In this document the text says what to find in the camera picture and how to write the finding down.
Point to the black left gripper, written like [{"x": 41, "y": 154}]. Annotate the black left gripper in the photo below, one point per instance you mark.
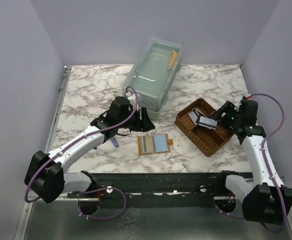
[{"x": 144, "y": 125}]

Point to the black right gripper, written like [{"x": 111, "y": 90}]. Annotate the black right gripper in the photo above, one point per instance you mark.
[{"x": 228, "y": 108}]

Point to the orange credit card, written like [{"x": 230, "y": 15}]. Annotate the orange credit card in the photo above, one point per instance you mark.
[{"x": 149, "y": 144}]

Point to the silver credit card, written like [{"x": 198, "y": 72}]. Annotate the silver credit card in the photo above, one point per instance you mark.
[{"x": 206, "y": 122}]

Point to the tan card holder wallet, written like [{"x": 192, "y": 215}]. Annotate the tan card holder wallet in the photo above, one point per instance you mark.
[{"x": 162, "y": 144}]

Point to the grey credit card stack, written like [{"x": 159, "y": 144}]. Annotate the grey credit card stack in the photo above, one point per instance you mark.
[{"x": 195, "y": 116}]

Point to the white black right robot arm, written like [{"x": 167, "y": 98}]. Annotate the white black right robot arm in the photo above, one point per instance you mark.
[{"x": 258, "y": 160}]

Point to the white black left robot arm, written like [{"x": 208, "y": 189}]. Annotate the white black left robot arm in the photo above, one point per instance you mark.
[{"x": 47, "y": 176}]

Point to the blue red screwdriver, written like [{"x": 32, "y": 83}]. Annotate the blue red screwdriver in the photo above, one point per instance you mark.
[{"x": 114, "y": 142}]

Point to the brown woven divided basket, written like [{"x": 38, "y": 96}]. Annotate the brown woven divided basket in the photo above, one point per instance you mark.
[{"x": 209, "y": 141}]

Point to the clear plastic storage box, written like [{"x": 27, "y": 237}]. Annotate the clear plastic storage box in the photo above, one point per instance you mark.
[{"x": 151, "y": 77}]

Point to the orange utility knife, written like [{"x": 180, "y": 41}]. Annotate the orange utility knife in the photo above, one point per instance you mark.
[{"x": 173, "y": 59}]

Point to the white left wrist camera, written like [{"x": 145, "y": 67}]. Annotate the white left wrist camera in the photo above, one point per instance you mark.
[{"x": 133, "y": 99}]

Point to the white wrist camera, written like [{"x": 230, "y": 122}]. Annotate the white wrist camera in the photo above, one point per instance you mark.
[
  {"x": 133, "y": 99},
  {"x": 247, "y": 97}
]

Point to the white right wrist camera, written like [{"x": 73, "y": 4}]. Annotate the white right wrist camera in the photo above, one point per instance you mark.
[{"x": 247, "y": 97}]

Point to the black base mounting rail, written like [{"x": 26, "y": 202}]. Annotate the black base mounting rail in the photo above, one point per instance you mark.
[{"x": 164, "y": 190}]

